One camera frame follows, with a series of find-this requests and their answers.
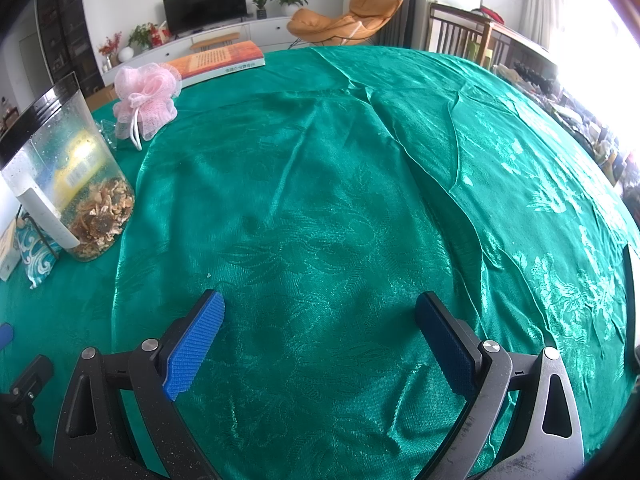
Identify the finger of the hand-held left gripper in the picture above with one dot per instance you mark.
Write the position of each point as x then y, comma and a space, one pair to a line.
4, 336

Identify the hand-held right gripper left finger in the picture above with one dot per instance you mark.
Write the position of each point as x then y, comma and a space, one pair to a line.
192, 345

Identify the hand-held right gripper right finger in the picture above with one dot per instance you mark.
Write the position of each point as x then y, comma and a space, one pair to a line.
445, 345

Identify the cream cardboard box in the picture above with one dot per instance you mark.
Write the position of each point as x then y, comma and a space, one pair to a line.
7, 255

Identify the blue patterned bag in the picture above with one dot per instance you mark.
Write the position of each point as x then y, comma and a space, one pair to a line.
35, 260

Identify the green tablecloth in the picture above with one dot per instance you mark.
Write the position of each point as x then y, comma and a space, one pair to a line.
325, 210

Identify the clear plastic jar black lid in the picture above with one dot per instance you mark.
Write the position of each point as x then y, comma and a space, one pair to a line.
85, 160

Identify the pink mesh bath pouf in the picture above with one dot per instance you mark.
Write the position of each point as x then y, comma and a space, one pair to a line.
150, 90

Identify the pile of household clutter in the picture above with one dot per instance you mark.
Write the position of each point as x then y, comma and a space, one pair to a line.
585, 120

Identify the orange book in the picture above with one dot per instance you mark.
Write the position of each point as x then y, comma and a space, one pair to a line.
220, 57

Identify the wooden slatted chair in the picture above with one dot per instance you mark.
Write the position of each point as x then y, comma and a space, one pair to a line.
520, 50
457, 30

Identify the red flowers in white vase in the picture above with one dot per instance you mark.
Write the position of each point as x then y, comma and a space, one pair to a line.
112, 47

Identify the wooden stool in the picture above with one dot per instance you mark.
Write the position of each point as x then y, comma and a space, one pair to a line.
215, 37

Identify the red gift boxes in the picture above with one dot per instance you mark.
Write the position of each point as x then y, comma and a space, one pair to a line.
160, 35

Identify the dark display cabinet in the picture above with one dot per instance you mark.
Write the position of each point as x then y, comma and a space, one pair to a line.
70, 30

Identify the bushy green potted plant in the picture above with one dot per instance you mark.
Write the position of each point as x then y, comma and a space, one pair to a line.
142, 35

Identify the white television cabinet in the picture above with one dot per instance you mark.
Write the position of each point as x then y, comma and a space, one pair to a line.
270, 30

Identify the red cloth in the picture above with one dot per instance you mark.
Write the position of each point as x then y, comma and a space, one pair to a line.
487, 14

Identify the orange lounge chair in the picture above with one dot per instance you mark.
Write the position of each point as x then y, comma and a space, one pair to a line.
345, 22

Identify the black television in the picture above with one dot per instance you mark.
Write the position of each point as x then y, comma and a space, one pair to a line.
205, 5

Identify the small potted plant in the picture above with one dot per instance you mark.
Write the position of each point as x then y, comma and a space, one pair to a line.
260, 6

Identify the sheer white window curtain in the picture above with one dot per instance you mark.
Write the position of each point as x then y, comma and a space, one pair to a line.
550, 0

